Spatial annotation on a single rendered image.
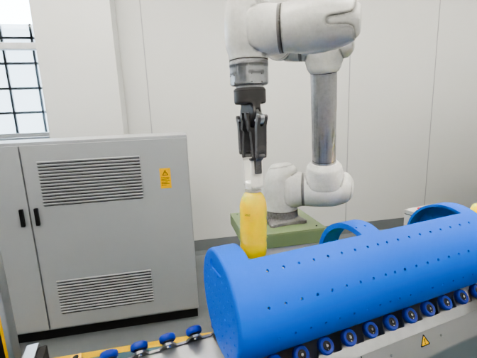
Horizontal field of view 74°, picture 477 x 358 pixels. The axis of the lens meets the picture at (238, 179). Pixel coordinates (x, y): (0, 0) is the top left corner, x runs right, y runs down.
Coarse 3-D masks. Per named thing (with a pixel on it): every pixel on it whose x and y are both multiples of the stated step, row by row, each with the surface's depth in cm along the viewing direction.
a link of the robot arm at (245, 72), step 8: (232, 64) 70; (240, 64) 69; (248, 64) 68; (256, 64) 68; (264, 64) 70; (232, 72) 70; (240, 72) 69; (248, 72) 68; (256, 72) 69; (264, 72) 70; (232, 80) 72; (240, 80) 69; (248, 80) 69; (256, 80) 69; (264, 80) 70
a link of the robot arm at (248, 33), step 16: (240, 0) 65; (256, 0) 65; (224, 16) 70; (240, 16) 66; (256, 16) 65; (272, 16) 64; (224, 32) 70; (240, 32) 66; (256, 32) 66; (272, 32) 65; (240, 48) 68; (256, 48) 67; (272, 48) 68
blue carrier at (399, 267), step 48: (336, 240) 83; (384, 240) 86; (432, 240) 90; (240, 288) 69; (288, 288) 72; (336, 288) 76; (384, 288) 81; (432, 288) 89; (240, 336) 67; (288, 336) 72
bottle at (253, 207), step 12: (252, 192) 77; (240, 204) 78; (252, 204) 76; (264, 204) 77; (240, 216) 78; (252, 216) 76; (264, 216) 77; (240, 228) 79; (252, 228) 76; (264, 228) 78; (252, 240) 77; (264, 240) 78; (252, 252) 78; (264, 252) 79
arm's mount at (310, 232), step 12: (300, 216) 155; (276, 228) 139; (288, 228) 139; (300, 228) 138; (312, 228) 137; (324, 228) 137; (240, 240) 142; (276, 240) 134; (288, 240) 135; (300, 240) 136; (312, 240) 137
